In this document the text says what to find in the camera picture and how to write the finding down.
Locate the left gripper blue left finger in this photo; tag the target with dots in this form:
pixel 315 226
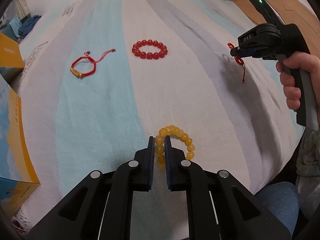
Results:
pixel 145 158

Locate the white cardboard shoe box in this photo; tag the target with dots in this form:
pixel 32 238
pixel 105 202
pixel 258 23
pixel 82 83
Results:
pixel 18 177

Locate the blue clothes pile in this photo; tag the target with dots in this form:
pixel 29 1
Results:
pixel 27 26

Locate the teal suitcase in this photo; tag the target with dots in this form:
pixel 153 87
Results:
pixel 12 28

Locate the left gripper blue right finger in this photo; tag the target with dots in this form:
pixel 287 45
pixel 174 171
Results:
pixel 174 170

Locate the right hand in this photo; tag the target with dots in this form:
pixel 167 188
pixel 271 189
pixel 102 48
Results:
pixel 292 70

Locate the striped bed sheet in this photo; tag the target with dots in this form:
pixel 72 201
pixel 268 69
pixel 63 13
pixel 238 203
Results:
pixel 101 76

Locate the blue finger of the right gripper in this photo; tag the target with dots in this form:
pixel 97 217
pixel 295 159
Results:
pixel 237 52

